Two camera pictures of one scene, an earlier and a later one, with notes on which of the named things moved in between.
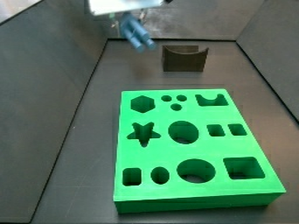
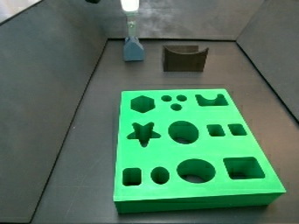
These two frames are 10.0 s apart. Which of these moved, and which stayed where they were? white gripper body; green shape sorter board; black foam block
Moved: white gripper body
Stayed: black foam block; green shape sorter board
